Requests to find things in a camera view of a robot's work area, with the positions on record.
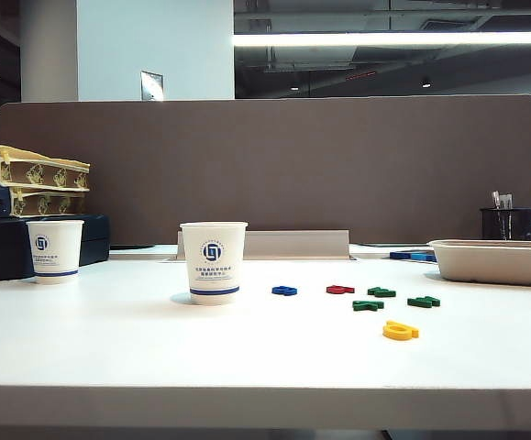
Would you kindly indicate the green letter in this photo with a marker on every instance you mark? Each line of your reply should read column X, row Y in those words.
column 423, row 301
column 367, row 304
column 381, row 291

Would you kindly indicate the small white paper cup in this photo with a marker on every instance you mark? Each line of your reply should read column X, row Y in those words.
column 56, row 261

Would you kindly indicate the yellow patterned box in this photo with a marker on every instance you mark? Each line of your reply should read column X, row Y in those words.
column 45, row 201

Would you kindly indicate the large white paper cup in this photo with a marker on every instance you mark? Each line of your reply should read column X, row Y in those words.
column 213, row 275

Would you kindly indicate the black mesh pen holder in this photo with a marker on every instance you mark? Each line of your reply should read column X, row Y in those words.
column 522, row 224

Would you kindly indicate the pens in holder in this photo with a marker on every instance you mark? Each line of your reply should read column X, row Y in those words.
column 502, row 200

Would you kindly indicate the dark blue flat letter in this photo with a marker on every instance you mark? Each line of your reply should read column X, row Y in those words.
column 401, row 254

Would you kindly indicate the beige pulp tray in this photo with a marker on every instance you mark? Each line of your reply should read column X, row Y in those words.
column 490, row 268

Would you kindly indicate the red letter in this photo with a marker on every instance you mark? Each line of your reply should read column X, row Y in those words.
column 338, row 289

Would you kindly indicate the yellow letter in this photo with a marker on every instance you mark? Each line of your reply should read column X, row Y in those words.
column 393, row 333

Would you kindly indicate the black ceiling spot lamp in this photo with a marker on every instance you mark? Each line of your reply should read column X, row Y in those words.
column 425, row 83

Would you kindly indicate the light blue flat letter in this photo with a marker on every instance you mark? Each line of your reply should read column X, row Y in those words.
column 426, row 257

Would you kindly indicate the brown desk divider panel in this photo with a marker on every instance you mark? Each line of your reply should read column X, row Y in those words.
column 292, row 169

